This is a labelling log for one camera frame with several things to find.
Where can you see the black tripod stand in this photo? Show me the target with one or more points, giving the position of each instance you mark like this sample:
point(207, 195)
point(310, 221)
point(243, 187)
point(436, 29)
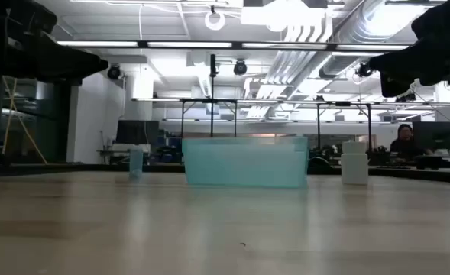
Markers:
point(212, 107)

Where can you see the black computer monitor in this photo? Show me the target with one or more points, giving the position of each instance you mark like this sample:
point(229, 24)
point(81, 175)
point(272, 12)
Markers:
point(136, 131)
point(434, 135)

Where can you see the long ceiling light bar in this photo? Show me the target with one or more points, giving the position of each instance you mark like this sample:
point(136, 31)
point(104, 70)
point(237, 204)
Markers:
point(190, 44)

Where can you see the black background rig frame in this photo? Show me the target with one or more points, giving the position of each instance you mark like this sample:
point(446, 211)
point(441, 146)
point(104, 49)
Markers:
point(182, 114)
point(318, 126)

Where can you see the black ceiling spotlight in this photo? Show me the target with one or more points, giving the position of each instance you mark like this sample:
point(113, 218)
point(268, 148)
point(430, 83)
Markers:
point(240, 67)
point(364, 70)
point(114, 72)

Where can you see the large white pill bottle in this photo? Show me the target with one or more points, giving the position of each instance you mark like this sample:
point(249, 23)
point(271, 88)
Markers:
point(354, 168)

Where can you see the teal mesh basket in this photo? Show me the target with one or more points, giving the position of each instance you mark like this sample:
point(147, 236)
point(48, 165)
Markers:
point(243, 164)

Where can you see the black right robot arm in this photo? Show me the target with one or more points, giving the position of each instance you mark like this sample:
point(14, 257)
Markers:
point(446, 19)

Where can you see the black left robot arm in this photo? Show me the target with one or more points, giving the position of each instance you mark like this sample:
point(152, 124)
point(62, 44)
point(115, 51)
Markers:
point(3, 23)

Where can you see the person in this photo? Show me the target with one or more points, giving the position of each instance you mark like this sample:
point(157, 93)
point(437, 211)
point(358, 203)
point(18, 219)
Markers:
point(405, 147)

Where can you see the small translucent blue pill bottle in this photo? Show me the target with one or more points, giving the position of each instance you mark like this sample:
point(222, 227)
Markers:
point(136, 162)

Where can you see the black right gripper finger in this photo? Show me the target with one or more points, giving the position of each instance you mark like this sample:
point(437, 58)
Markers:
point(396, 62)
point(396, 85)

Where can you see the black aluminium table frame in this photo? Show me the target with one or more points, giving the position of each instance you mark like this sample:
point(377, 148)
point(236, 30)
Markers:
point(94, 168)

